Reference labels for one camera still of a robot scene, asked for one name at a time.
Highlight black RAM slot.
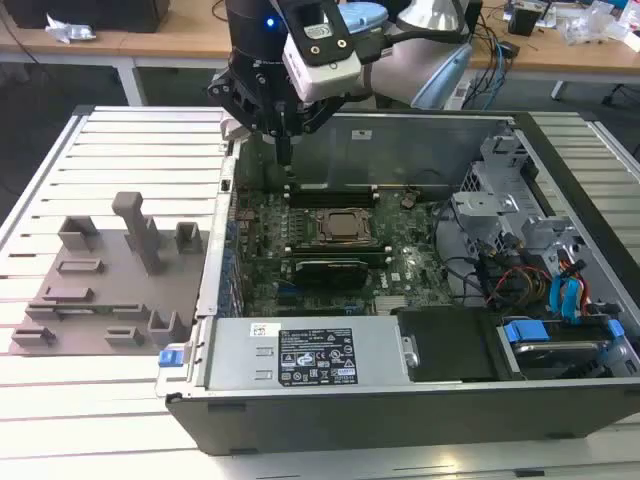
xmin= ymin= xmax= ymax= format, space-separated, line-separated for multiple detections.
xmin=283 ymin=186 xmax=379 ymax=199
xmin=285 ymin=251 xmax=391 ymax=268
xmin=284 ymin=242 xmax=389 ymax=255
xmin=283 ymin=196 xmax=380 ymax=210

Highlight black open PC case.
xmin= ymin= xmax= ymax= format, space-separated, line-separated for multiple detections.
xmin=154 ymin=110 xmax=640 ymax=457

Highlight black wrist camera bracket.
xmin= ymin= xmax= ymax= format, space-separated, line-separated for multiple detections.
xmin=287 ymin=0 xmax=352 ymax=66

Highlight red yellow power wire bundle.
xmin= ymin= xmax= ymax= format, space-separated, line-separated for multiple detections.
xmin=485 ymin=266 xmax=552 ymax=307

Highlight blue disk wire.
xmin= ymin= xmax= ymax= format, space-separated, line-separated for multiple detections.
xmin=548 ymin=272 xmax=587 ymax=322

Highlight silver chipset heatsink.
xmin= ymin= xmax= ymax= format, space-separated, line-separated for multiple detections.
xmin=373 ymin=294 xmax=407 ymax=315

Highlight grey power supply unit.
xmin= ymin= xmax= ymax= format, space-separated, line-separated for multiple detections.
xmin=204 ymin=317 xmax=417 ymax=394

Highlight metal socket cover frame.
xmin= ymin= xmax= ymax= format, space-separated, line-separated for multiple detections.
xmin=317 ymin=206 xmax=380 ymax=247

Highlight grey metal drive cage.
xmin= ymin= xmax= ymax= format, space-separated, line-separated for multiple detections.
xmin=448 ymin=123 xmax=587 ymax=281

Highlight green motherboard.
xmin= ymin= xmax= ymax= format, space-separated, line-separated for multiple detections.
xmin=227 ymin=182 xmax=454 ymax=319

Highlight hard disk in blue carrier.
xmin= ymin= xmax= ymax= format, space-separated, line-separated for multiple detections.
xmin=499 ymin=319 xmax=626 ymax=382

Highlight black graphics card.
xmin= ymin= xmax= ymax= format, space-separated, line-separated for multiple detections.
xmin=288 ymin=256 xmax=372 ymax=292

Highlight wooden desk white legs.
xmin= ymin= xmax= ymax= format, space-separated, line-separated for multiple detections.
xmin=467 ymin=0 xmax=640 ymax=101
xmin=0 ymin=0 xmax=236 ymax=107

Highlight crumpled clear plastic bag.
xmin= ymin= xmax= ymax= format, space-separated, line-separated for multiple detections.
xmin=43 ymin=12 xmax=97 ymax=44

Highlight clear plastic bags pile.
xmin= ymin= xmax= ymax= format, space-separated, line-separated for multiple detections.
xmin=563 ymin=0 xmax=629 ymax=47

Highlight grey parts rack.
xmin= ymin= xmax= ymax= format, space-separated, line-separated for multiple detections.
xmin=9 ymin=191 xmax=212 ymax=359

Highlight black camera cable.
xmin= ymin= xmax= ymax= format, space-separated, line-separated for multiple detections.
xmin=349 ymin=27 xmax=469 ymax=66

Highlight CPU with metal top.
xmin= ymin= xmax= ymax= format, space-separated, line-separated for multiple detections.
xmin=327 ymin=213 xmax=372 ymax=238

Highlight blue network cable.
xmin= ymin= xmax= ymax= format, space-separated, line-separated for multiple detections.
xmin=489 ymin=29 xmax=509 ymax=110

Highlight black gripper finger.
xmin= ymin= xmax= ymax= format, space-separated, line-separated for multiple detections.
xmin=207 ymin=74 xmax=284 ymax=166
xmin=282 ymin=97 xmax=344 ymax=166

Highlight black computer box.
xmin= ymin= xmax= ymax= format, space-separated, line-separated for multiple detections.
xmin=9 ymin=0 xmax=162 ymax=34

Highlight white plastic clip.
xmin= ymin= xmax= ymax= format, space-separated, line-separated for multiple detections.
xmin=219 ymin=116 xmax=247 ymax=142

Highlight white power strip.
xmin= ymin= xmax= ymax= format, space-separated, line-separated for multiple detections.
xmin=443 ymin=79 xmax=472 ymax=110

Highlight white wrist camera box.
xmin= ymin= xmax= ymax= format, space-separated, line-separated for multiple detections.
xmin=282 ymin=29 xmax=362 ymax=102

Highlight blue case latch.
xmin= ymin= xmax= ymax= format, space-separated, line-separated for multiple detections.
xmin=156 ymin=347 xmax=190 ymax=372

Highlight black plastic shroud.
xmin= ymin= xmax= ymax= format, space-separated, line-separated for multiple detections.
xmin=397 ymin=306 xmax=504 ymax=385

